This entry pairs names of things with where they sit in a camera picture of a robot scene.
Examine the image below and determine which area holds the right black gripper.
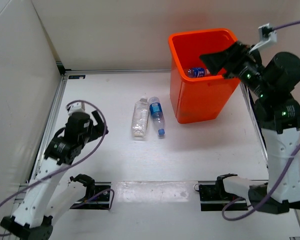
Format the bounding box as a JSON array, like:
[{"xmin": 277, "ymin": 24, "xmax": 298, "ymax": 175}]
[{"xmin": 199, "ymin": 41, "xmax": 272, "ymax": 98}]

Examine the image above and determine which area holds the blue label bottle white cap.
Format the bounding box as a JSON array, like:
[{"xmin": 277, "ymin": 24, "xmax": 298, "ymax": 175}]
[{"xmin": 185, "ymin": 67, "xmax": 211, "ymax": 78}]

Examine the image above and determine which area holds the clear bottle white cap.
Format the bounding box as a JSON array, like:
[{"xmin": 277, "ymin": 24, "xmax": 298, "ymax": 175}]
[{"xmin": 131, "ymin": 96, "xmax": 150, "ymax": 138}]

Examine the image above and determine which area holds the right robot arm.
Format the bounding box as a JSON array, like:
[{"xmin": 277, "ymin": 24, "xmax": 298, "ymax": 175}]
[{"xmin": 199, "ymin": 41, "xmax": 300, "ymax": 215}]

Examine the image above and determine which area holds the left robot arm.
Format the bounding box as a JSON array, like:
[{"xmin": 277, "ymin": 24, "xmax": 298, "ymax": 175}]
[{"xmin": 0, "ymin": 110, "xmax": 109, "ymax": 240}]

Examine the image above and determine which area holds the orange plastic bin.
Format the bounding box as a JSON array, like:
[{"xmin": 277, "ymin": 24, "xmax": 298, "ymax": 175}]
[{"xmin": 168, "ymin": 28, "xmax": 240, "ymax": 124}]

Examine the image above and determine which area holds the small black label sticker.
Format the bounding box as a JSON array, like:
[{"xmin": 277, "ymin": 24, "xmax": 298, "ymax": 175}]
[{"xmin": 68, "ymin": 74, "xmax": 86, "ymax": 80}]

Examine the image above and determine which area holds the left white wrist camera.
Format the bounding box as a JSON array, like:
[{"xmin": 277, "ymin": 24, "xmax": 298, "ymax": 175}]
[{"xmin": 66, "ymin": 101, "xmax": 86, "ymax": 117}]

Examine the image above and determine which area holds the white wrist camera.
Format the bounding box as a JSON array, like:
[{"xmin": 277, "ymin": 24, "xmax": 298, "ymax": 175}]
[
  {"xmin": 249, "ymin": 23, "xmax": 277, "ymax": 54},
  {"xmin": 66, "ymin": 101, "xmax": 86, "ymax": 117}
]

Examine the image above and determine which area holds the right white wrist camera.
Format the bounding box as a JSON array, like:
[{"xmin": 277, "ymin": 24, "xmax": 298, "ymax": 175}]
[{"xmin": 249, "ymin": 23, "xmax": 277, "ymax": 54}]

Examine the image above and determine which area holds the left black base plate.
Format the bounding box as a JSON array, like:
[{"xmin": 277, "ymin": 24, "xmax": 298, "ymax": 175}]
[{"xmin": 71, "ymin": 182, "xmax": 115, "ymax": 211}]

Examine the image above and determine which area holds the aluminium table frame rail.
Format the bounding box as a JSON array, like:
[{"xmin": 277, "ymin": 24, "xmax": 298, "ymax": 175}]
[{"xmin": 2, "ymin": 69, "xmax": 68, "ymax": 226}]

